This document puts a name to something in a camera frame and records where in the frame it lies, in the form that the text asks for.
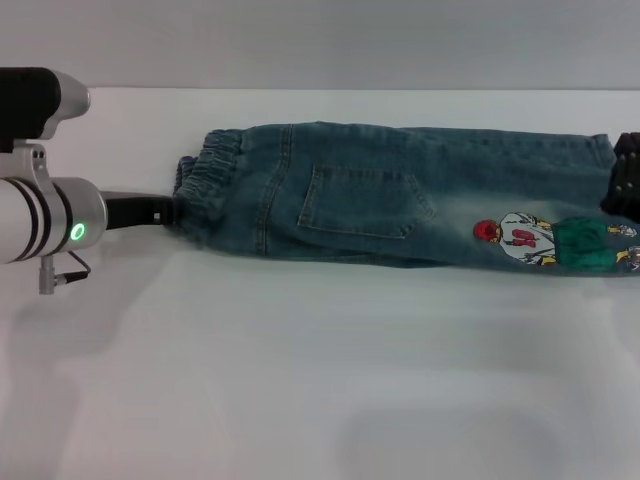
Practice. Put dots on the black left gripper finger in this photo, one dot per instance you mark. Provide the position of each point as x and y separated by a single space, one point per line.
167 210

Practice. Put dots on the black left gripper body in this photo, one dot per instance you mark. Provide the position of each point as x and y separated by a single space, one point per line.
127 210

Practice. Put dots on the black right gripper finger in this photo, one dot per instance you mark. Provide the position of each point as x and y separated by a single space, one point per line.
629 152
625 197

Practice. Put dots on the blue denim shorts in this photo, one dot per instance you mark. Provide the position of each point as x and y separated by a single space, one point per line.
375 200

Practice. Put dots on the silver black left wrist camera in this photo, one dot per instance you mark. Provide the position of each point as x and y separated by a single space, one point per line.
35 102

